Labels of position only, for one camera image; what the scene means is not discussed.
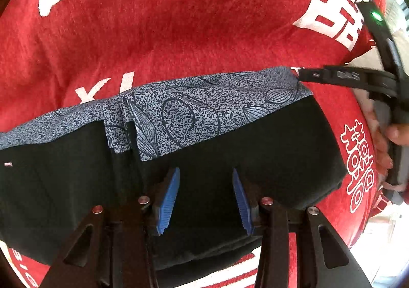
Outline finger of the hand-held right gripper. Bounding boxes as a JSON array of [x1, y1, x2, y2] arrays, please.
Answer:
[[297, 65, 399, 97]]

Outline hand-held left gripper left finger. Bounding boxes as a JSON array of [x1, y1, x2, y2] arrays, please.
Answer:
[[38, 167, 181, 288]]

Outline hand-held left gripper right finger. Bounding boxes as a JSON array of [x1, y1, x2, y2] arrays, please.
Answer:
[[231, 168, 373, 288]]

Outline black pants with floral trim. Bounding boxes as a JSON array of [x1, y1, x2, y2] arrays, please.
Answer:
[[0, 66, 347, 280]]

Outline person's right hand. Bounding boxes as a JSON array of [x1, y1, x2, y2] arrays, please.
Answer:
[[364, 108, 409, 171]]

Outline red printed blanket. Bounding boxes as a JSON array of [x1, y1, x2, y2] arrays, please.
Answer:
[[0, 0, 397, 288]]

